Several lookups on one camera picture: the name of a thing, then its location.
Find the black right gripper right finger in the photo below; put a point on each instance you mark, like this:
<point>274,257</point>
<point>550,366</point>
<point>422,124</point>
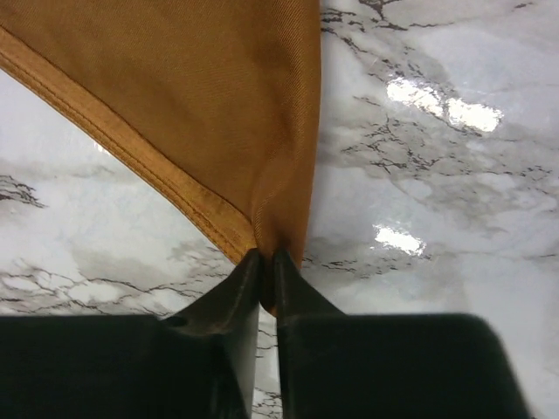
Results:
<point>336,365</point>

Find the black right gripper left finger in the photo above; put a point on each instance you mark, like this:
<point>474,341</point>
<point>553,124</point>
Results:
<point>197,363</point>

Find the orange-brown cloth napkin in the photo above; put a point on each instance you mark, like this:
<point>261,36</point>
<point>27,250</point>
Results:
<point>146,146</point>

